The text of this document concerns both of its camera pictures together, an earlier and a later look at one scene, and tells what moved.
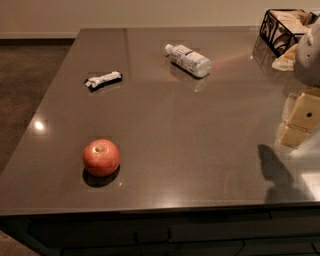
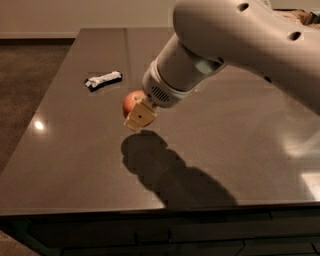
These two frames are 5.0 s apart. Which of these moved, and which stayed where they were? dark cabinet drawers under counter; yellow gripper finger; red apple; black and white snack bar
Moved: yellow gripper finger; red apple
Stayed: black and white snack bar; dark cabinet drawers under counter
